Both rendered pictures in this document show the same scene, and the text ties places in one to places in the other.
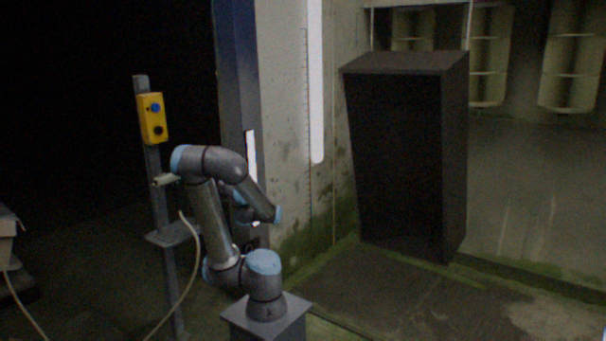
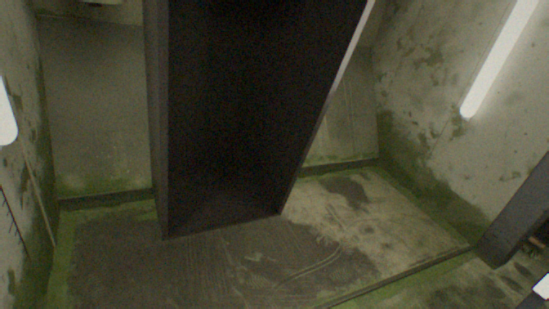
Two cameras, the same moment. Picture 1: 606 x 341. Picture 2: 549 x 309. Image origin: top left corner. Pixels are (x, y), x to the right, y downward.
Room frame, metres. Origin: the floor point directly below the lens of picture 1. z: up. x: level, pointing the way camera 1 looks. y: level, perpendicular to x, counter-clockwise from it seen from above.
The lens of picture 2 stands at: (1.92, 0.28, 1.52)
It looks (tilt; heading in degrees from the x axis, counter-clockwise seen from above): 31 degrees down; 291
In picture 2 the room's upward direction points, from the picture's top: 11 degrees clockwise
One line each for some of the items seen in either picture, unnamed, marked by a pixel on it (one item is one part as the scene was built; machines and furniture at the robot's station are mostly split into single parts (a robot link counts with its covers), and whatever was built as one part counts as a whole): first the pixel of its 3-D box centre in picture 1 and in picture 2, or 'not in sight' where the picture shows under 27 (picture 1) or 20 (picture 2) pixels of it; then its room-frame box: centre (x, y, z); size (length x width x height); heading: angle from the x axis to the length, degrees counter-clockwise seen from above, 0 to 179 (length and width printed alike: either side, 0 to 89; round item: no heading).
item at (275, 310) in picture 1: (266, 299); not in sight; (1.66, 0.18, 0.69); 0.19 x 0.19 x 0.10
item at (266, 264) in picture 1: (262, 273); not in sight; (1.66, 0.19, 0.83); 0.17 x 0.15 x 0.18; 75
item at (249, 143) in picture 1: (252, 179); not in sight; (2.54, 0.31, 0.96); 0.06 x 0.02 x 0.63; 142
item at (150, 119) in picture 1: (152, 118); not in sight; (2.25, 0.77, 1.42); 0.12 x 0.06 x 0.26; 142
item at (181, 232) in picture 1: (177, 204); not in sight; (2.19, 0.69, 0.95); 0.26 x 0.15 x 0.32; 142
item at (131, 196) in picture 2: (514, 274); (258, 178); (2.71, -1.51, 0.11); 2.70 x 0.02 x 0.13; 52
